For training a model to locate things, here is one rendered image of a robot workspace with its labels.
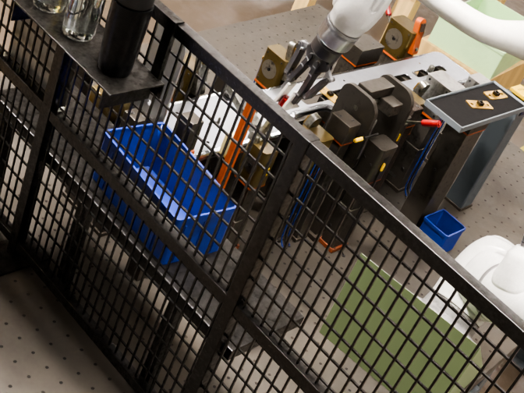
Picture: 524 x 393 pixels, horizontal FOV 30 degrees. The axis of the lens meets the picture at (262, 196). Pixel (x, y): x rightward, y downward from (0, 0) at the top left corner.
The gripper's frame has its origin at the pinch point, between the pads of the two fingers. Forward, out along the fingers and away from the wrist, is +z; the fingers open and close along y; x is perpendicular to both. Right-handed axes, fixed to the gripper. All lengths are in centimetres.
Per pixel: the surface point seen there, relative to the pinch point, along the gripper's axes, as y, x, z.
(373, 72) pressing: 17, -74, 26
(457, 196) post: -28, -92, 41
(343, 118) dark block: -6.0, -22.8, 7.6
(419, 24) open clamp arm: 27, -104, 19
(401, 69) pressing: 15, -88, 25
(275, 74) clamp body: 26, -38, 30
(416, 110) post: -9, -55, 9
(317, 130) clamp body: -4.5, -18.0, 13.2
